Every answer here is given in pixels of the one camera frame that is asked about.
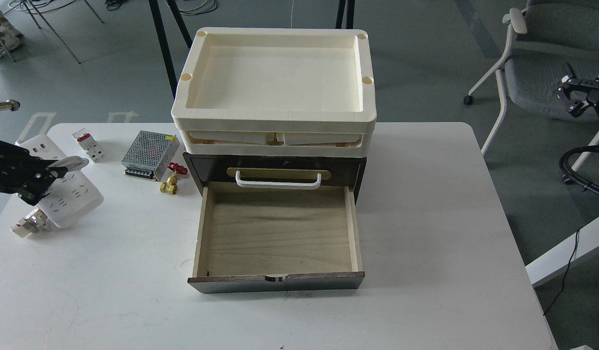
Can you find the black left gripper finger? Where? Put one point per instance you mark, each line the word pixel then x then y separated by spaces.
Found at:
pixel 34 189
pixel 48 170

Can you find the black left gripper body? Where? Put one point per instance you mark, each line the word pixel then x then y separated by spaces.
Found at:
pixel 17 167

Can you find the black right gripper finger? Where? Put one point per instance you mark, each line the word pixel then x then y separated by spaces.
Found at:
pixel 577 107
pixel 571 83

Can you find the white power strip with cable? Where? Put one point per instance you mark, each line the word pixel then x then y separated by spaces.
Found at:
pixel 70 197

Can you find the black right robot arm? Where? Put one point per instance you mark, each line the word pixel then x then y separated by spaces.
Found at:
pixel 576 96

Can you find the white metal connector block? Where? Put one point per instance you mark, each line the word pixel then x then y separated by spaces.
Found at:
pixel 31 223

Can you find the white red circuit breaker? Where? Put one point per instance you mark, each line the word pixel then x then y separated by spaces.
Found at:
pixel 88 143

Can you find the grey white office chair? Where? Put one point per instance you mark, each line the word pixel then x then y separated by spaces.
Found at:
pixel 531 78

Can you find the metal mesh power supply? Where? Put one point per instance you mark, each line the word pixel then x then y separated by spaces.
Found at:
pixel 149 155

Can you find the white side table edge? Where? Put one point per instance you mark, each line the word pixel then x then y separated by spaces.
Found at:
pixel 575 249

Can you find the cream plastic tray top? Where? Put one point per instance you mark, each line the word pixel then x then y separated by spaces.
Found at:
pixel 243 79

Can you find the cream plastic tray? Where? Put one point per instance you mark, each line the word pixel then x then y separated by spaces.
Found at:
pixel 243 79
pixel 276 144

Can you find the open wooden drawer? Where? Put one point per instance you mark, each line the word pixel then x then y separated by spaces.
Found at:
pixel 275 240

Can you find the cream plastic lower tray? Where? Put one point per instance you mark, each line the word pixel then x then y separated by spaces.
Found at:
pixel 276 144

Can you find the brass valve red handle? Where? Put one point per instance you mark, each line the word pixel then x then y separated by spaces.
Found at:
pixel 170 186

